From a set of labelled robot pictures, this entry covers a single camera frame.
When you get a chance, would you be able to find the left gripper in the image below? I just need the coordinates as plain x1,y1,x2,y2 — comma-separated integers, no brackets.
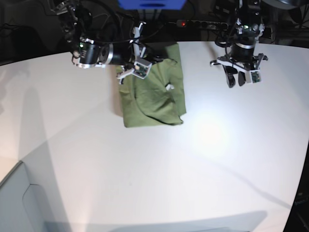
210,43,268,87

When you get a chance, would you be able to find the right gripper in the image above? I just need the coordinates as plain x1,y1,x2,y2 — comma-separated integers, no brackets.
106,21,165,84

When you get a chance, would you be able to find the green T-shirt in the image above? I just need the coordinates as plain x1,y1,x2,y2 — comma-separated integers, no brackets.
118,43,186,128

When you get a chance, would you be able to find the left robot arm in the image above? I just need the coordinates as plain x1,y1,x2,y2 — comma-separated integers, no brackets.
210,0,268,88

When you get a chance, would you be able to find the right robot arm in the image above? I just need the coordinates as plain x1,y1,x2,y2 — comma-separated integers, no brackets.
50,0,165,84

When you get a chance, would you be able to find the black power strip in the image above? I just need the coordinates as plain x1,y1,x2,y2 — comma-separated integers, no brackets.
176,19,229,31

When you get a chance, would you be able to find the blue box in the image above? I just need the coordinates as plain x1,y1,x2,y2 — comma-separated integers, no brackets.
118,0,186,10

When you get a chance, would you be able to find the grey cabinet corner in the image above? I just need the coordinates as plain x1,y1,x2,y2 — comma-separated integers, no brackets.
0,161,48,232

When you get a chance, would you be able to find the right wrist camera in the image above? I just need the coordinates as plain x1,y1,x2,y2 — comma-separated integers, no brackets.
132,57,152,79

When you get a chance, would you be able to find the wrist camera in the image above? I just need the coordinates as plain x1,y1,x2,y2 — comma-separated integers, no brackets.
245,70,261,84
132,57,152,79

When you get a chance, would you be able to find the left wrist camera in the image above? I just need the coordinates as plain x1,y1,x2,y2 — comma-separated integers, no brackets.
245,70,261,84

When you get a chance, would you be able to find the grey looped cable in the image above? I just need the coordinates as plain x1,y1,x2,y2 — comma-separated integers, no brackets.
96,12,167,44

